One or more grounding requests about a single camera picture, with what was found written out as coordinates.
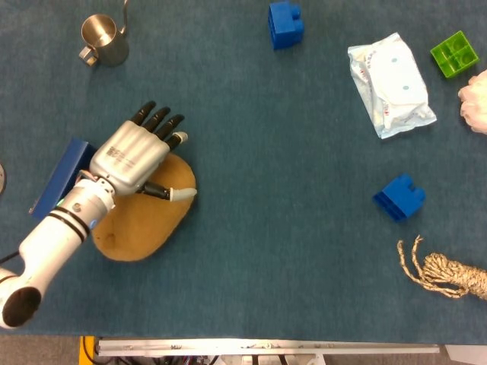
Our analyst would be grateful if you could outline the blue block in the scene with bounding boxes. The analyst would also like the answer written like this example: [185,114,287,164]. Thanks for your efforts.
[267,1,306,51]
[372,173,426,223]

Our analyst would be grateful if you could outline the beige braided rope bundle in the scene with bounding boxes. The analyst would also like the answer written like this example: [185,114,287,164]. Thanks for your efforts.
[396,234,487,301]

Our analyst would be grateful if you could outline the aluminium profile rail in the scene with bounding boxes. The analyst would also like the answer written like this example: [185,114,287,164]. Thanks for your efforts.
[94,338,442,357]

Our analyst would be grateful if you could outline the yellow frame post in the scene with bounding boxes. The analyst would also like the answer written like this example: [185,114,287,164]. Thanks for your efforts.
[79,335,96,365]

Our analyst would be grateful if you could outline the blue block top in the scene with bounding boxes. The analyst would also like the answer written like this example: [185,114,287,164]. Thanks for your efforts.
[267,1,306,51]

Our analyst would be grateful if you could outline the dark blue rectangular box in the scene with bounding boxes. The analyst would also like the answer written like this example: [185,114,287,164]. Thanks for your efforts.
[28,137,100,221]

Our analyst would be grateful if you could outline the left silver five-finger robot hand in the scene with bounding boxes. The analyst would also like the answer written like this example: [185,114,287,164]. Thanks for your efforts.
[88,100,199,203]

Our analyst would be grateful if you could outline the steel gooseneck pouring cup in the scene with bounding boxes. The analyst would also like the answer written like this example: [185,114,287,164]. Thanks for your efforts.
[78,0,131,68]

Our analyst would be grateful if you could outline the blue felt table cover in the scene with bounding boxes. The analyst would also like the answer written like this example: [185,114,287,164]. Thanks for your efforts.
[0,0,487,346]

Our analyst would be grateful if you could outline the green building block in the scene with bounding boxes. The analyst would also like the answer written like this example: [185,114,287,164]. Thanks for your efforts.
[430,30,480,79]

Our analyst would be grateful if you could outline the yellow-brown plush toy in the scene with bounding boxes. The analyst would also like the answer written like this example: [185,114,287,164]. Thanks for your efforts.
[92,151,198,262]

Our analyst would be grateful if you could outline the black cable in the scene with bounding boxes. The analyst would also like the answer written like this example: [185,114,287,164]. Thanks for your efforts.
[82,338,100,361]

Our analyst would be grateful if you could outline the white wet wipes pack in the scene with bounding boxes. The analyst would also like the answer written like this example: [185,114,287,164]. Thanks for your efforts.
[347,32,438,140]

